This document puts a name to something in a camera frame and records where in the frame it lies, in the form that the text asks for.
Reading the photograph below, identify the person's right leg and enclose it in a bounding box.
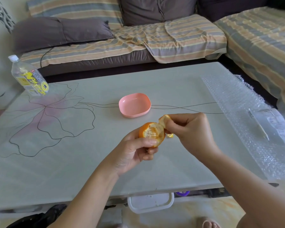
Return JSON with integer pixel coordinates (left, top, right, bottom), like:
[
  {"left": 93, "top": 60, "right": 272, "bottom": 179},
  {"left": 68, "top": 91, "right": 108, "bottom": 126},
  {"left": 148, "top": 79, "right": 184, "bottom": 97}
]
[{"left": 236, "top": 212, "right": 257, "bottom": 228}]

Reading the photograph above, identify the grey upright cushion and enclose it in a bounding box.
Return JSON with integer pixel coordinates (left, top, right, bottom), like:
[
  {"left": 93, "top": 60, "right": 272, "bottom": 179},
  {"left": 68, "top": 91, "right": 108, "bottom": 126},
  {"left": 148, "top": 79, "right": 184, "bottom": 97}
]
[{"left": 118, "top": 0, "right": 198, "bottom": 27}]

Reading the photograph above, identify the clear bubble wrap sheet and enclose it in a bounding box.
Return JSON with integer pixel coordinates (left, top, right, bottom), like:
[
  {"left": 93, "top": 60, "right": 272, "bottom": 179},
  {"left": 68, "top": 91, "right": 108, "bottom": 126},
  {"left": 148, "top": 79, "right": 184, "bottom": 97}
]
[{"left": 200, "top": 73, "right": 285, "bottom": 181}]

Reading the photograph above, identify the black plastic bag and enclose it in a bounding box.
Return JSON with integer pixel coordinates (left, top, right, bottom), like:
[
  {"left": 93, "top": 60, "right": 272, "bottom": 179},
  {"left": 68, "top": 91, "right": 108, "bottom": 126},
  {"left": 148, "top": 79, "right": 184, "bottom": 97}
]
[{"left": 6, "top": 204, "right": 68, "bottom": 228}]

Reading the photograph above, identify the striped sofa sheet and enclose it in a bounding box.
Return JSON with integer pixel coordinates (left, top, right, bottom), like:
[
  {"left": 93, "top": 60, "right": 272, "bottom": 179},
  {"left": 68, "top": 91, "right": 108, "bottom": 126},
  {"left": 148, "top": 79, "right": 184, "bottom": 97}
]
[
  {"left": 20, "top": 14, "right": 228, "bottom": 69},
  {"left": 213, "top": 6, "right": 285, "bottom": 113}
]

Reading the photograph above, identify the orange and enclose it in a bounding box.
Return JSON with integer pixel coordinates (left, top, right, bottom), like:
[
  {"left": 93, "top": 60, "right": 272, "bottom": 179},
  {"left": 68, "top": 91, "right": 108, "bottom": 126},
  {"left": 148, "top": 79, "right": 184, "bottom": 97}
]
[{"left": 139, "top": 122, "right": 174, "bottom": 148}]

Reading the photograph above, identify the black box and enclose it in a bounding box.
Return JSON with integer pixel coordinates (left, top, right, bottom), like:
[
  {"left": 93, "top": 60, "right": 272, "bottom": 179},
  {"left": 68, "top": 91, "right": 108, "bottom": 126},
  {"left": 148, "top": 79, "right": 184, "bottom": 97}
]
[{"left": 204, "top": 187, "right": 231, "bottom": 198}]

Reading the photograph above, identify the clear bottle yellow label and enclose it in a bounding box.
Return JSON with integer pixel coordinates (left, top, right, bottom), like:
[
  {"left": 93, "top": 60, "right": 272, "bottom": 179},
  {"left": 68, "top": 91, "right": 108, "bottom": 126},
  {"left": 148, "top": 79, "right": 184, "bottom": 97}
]
[{"left": 8, "top": 54, "right": 49, "bottom": 97}]

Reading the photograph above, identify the person's left hand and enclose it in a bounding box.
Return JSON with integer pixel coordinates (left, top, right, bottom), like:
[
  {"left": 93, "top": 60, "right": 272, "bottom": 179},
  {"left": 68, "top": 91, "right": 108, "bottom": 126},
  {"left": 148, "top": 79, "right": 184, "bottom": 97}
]
[{"left": 102, "top": 127, "right": 160, "bottom": 177}]

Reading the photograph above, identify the white plastic container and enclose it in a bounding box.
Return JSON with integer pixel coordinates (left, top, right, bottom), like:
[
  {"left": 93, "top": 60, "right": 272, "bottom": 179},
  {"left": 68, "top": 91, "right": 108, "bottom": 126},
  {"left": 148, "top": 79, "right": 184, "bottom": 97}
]
[{"left": 127, "top": 192, "right": 175, "bottom": 214}]

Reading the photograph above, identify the person's right foot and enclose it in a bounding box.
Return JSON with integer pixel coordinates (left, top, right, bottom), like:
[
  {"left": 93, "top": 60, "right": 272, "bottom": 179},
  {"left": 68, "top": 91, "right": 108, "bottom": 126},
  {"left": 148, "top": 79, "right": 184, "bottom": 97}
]
[{"left": 197, "top": 217, "right": 221, "bottom": 228}]

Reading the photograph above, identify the clear plastic bag paper label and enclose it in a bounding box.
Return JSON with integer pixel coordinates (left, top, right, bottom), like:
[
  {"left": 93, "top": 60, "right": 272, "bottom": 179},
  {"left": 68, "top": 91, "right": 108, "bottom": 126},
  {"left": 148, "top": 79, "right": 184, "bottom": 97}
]
[{"left": 247, "top": 108, "right": 285, "bottom": 145}]

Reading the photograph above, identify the dark purple cushion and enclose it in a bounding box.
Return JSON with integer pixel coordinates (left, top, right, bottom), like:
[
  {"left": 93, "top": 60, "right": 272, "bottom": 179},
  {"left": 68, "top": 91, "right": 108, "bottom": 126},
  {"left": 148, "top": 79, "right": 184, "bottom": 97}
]
[{"left": 196, "top": 0, "right": 271, "bottom": 22}]

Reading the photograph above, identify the pink plastic dish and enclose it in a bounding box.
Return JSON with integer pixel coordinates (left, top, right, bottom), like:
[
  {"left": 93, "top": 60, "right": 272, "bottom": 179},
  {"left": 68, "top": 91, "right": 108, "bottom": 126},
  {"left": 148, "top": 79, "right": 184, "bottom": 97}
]
[{"left": 118, "top": 93, "right": 152, "bottom": 118}]

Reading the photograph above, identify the white carved screen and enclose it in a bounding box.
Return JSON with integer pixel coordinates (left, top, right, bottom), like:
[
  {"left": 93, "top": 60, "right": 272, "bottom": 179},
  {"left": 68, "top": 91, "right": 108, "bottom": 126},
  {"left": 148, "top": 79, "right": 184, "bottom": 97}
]
[{"left": 0, "top": 0, "right": 16, "bottom": 34}]

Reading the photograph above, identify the person's right hand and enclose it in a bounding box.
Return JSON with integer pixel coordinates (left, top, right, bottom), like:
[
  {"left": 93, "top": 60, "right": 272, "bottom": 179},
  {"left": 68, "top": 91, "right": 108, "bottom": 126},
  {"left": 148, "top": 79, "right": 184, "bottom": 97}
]
[{"left": 165, "top": 112, "right": 221, "bottom": 162}]

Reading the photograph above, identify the black cable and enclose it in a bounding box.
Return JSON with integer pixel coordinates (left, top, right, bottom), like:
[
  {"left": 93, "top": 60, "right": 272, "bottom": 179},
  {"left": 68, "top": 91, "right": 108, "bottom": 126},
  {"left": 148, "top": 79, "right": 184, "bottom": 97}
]
[{"left": 40, "top": 46, "right": 55, "bottom": 69}]

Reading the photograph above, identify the person's right forearm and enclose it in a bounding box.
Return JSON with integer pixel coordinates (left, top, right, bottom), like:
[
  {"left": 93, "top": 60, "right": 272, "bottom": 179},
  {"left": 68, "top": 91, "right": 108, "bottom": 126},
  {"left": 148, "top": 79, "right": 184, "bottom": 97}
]
[{"left": 200, "top": 149, "right": 285, "bottom": 228}]

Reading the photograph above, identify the thin white stick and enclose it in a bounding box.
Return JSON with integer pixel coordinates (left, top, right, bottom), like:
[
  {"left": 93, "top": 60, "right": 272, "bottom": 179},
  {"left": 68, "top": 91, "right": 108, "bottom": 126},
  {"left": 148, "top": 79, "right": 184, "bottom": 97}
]
[{"left": 248, "top": 109, "right": 270, "bottom": 142}]

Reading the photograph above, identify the grey flat pillow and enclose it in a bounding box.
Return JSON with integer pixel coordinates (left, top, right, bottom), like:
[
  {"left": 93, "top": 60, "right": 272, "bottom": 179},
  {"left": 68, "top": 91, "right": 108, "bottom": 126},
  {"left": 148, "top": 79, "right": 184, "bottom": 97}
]
[{"left": 12, "top": 17, "right": 114, "bottom": 55}]

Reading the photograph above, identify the dark brown sofa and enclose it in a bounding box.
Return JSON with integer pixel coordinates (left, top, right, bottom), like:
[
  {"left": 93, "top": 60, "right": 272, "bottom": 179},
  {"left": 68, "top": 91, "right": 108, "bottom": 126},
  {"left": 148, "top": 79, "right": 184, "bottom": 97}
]
[{"left": 38, "top": 48, "right": 278, "bottom": 108}]

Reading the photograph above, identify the person's left forearm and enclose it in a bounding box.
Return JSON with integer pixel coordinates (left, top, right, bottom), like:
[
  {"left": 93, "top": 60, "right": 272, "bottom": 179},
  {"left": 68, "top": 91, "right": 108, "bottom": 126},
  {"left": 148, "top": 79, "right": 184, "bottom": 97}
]
[{"left": 46, "top": 161, "right": 120, "bottom": 228}]

